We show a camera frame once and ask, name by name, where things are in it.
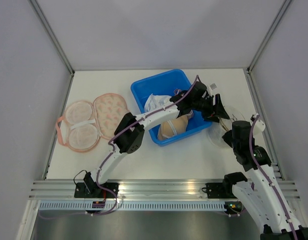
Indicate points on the white satin bra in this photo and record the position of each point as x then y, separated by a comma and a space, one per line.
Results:
156, 102

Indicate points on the white mesh laundry bag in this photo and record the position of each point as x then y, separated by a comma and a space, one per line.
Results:
218, 129

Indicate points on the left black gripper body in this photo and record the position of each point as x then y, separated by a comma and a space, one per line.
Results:
205, 106

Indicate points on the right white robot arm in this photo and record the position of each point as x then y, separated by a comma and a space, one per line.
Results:
257, 187

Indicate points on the aluminium mounting rail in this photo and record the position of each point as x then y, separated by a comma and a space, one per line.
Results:
134, 190

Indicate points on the beige bra in bin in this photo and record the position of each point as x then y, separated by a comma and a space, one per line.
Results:
174, 127

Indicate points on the floral mesh laundry bag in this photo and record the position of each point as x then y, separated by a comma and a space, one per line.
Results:
84, 123

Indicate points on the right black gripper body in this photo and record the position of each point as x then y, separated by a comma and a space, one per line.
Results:
228, 138

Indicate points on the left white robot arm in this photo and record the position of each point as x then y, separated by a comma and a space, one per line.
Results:
129, 135

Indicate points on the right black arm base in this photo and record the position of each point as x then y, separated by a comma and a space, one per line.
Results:
216, 191

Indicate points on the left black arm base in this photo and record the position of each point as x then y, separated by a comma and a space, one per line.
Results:
81, 191

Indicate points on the white slotted cable duct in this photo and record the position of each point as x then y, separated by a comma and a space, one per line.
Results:
218, 206

